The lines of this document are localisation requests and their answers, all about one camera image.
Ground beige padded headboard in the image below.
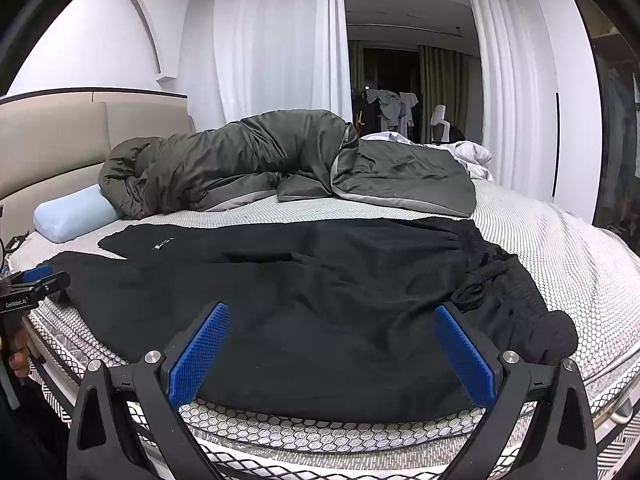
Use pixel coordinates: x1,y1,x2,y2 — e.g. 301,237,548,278
1,87,194,240

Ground white sheer curtain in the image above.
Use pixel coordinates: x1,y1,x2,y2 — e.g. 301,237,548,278
176,0,355,131
471,0,558,202

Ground white wardrobe panel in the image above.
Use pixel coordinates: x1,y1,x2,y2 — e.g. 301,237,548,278
521,0,602,223

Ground left hand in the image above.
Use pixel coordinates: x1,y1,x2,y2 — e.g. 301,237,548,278
9,327,30,378

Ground olive drape curtain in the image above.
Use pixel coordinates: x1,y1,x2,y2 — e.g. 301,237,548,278
419,46,471,143

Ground dark grey duvet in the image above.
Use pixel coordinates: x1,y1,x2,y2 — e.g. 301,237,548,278
99,110,476,219

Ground light blue pillow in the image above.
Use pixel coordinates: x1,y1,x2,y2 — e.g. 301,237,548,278
32,184,119,244

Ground white chair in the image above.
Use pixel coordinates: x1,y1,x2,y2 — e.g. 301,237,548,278
430,104,450,143

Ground white sheer curtain left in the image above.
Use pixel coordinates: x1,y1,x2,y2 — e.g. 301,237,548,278
176,0,355,131

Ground white sheer curtain right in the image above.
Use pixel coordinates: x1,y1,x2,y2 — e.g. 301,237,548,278
471,0,558,202

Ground black pants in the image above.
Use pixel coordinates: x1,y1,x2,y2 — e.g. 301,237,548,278
51,217,578,422

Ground white crumpled bedsheet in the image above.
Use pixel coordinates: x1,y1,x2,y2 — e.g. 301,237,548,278
362,131,495,183

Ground clothes on rack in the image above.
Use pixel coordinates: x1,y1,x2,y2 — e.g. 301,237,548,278
366,87,419,138

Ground dark glass shelf cabinet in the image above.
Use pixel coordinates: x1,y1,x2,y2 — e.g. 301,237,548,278
575,0,639,252

